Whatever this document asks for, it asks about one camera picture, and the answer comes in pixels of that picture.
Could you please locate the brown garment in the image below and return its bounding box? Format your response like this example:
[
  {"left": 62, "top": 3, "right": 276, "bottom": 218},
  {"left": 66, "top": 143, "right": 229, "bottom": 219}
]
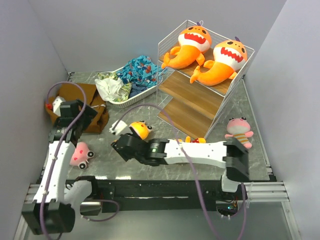
[{"left": 44, "top": 83, "right": 109, "bottom": 134}]

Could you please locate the pink frog plush right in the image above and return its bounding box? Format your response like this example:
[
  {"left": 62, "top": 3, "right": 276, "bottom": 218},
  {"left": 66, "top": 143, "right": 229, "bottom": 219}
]
[{"left": 224, "top": 116, "right": 254, "bottom": 150}]

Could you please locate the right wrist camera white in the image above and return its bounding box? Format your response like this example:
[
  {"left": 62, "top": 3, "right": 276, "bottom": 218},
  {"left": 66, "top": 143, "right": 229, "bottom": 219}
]
[{"left": 109, "top": 119, "right": 128, "bottom": 136}]

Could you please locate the large orange shark plush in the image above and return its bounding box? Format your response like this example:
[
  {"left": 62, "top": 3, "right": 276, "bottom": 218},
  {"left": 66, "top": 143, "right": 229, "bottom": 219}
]
[{"left": 161, "top": 20, "right": 212, "bottom": 70}]

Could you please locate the blue patterned cloth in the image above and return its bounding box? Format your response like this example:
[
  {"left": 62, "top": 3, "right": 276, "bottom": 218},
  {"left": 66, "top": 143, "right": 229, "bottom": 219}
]
[{"left": 116, "top": 55, "right": 164, "bottom": 98}]

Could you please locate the white laundry basket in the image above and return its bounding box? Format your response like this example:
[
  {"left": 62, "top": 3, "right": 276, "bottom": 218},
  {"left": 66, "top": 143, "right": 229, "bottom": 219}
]
[{"left": 109, "top": 67, "right": 173, "bottom": 109}]

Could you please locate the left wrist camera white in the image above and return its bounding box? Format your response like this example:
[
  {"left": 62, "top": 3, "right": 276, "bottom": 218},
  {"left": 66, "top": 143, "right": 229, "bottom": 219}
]
[{"left": 46, "top": 96, "right": 66, "bottom": 117}]

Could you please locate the pink frog plush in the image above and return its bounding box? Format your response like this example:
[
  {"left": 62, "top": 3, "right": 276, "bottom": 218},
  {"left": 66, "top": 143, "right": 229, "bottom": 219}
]
[
  {"left": 224, "top": 116, "right": 254, "bottom": 150},
  {"left": 69, "top": 141, "right": 95, "bottom": 170}
]

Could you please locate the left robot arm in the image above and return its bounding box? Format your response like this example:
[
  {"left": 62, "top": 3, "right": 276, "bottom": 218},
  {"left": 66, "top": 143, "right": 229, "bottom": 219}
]
[{"left": 21, "top": 99, "right": 100, "bottom": 239}]

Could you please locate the yellow frog plush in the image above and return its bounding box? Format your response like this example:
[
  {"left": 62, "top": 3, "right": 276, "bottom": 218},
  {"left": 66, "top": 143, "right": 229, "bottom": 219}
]
[
  {"left": 129, "top": 120, "right": 153, "bottom": 140},
  {"left": 178, "top": 135, "right": 207, "bottom": 144}
]

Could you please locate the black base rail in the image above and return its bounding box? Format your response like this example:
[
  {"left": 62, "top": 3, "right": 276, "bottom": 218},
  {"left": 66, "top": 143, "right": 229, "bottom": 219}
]
[{"left": 89, "top": 180, "right": 248, "bottom": 211}]

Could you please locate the white green cloth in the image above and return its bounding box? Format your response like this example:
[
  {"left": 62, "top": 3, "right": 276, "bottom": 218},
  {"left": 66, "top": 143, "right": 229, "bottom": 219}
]
[{"left": 94, "top": 72, "right": 132, "bottom": 102}]

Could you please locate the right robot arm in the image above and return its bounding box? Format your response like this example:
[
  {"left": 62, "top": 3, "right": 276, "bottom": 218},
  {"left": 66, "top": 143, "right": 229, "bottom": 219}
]
[{"left": 110, "top": 133, "right": 250, "bottom": 200}]

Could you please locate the pink frog plush left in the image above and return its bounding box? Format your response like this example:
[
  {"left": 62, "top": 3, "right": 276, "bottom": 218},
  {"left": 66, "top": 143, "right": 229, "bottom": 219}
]
[{"left": 69, "top": 141, "right": 95, "bottom": 170}]

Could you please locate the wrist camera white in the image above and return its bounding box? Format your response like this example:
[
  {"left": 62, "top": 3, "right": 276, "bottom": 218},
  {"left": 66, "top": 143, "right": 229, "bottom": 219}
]
[
  {"left": 46, "top": 96, "right": 66, "bottom": 117},
  {"left": 109, "top": 119, "right": 128, "bottom": 136}
]

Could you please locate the white wire wooden shelf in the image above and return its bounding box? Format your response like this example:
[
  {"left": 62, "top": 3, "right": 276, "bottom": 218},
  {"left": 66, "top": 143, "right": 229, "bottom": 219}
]
[{"left": 157, "top": 20, "right": 255, "bottom": 138}]

